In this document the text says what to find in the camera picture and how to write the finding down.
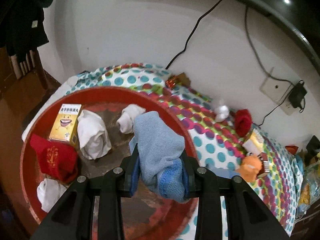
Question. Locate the white sock tray edge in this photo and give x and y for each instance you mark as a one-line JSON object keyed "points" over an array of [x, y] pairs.
{"points": [[49, 192]]}

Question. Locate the red sock on bed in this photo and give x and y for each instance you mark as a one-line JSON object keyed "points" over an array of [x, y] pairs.
{"points": [[242, 122]]}

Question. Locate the red round tray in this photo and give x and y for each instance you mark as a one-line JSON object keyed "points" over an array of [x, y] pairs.
{"points": [[145, 215]]}

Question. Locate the black power adapter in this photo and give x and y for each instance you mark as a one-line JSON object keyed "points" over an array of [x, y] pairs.
{"points": [[297, 95]]}

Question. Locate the yellow medicine box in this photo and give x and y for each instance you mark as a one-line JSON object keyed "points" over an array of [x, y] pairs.
{"points": [[254, 143]]}

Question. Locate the white sock in tray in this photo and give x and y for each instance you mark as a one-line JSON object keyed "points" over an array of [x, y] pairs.
{"points": [[128, 115]]}

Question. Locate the white rolled sock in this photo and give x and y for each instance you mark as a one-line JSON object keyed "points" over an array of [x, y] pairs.
{"points": [[93, 137]]}

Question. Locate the red sock in tray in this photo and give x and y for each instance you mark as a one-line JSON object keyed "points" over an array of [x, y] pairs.
{"points": [[56, 159]]}

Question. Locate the polka dot bed sheet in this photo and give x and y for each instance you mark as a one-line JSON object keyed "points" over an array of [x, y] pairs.
{"points": [[216, 143]]}

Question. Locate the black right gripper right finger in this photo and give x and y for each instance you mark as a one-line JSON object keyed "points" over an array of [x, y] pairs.
{"points": [[247, 215]]}

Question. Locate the light blue towel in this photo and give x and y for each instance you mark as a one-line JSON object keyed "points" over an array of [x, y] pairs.
{"points": [[159, 149]]}

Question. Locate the small candy wrapper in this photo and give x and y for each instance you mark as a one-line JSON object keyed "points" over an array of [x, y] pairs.
{"points": [[180, 79]]}

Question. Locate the orange rubber toy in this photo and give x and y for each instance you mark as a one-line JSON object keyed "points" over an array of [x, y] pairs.
{"points": [[250, 167]]}

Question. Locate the small brown white box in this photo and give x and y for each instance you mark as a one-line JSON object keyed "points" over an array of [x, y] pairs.
{"points": [[265, 165]]}

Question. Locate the white wall socket plate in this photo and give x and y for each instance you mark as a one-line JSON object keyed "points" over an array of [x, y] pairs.
{"points": [[278, 92]]}

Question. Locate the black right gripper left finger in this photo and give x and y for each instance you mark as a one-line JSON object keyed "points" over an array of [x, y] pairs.
{"points": [[72, 215]]}

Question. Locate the yellow box in tray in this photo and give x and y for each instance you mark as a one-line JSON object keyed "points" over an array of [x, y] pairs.
{"points": [[65, 126]]}

